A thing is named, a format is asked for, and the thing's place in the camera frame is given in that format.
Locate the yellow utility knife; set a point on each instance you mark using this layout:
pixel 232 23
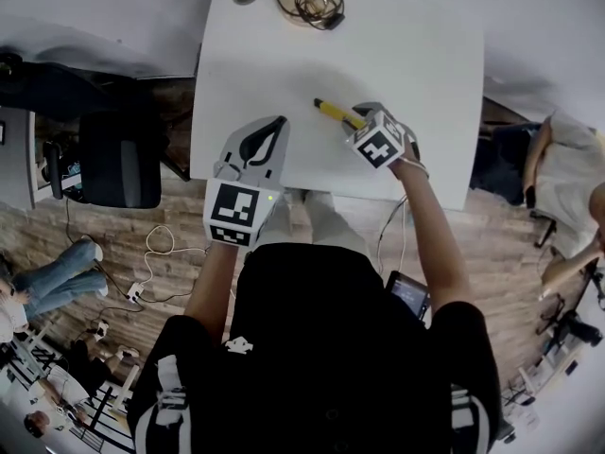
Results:
pixel 331 109

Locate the black camera on tripod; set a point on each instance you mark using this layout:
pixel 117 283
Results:
pixel 581 324

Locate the person's light trousers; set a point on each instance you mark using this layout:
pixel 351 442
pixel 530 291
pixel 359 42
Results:
pixel 331 220

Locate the white table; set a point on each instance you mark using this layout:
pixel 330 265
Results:
pixel 293 64

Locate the person's right forearm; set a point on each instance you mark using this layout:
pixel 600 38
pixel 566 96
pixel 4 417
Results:
pixel 435 234

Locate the black office chair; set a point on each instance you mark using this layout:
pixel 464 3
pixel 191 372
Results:
pixel 118 159

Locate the white neighbouring desk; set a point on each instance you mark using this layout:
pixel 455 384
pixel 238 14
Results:
pixel 94 17

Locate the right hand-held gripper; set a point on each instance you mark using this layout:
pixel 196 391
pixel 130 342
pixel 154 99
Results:
pixel 378 147

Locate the black tablet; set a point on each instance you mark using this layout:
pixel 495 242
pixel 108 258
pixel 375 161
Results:
pixel 410 293

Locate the person's black shirt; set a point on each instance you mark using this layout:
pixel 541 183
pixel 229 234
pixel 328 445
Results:
pixel 321 357

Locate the dark office chair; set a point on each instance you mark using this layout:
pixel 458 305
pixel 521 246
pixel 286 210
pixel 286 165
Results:
pixel 57 83

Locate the person's left forearm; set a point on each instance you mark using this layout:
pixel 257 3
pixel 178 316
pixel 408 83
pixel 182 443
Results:
pixel 212 291

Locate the white power strip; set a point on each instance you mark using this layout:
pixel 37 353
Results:
pixel 135 292

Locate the grey cabinet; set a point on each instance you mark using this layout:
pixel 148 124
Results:
pixel 16 159

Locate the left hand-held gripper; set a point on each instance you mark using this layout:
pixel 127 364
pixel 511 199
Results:
pixel 231 206

